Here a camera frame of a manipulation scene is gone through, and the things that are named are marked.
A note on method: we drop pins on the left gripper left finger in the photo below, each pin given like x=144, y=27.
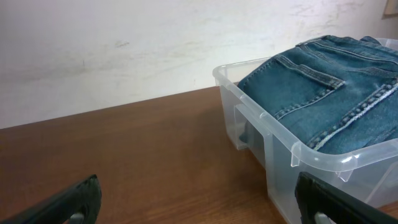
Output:
x=79, y=203

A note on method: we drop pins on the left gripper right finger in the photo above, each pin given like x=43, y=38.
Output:
x=320, y=202

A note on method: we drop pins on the dark blue jeans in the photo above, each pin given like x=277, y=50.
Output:
x=335, y=94

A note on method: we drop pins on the clear plastic storage container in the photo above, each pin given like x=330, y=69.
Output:
x=369, y=173

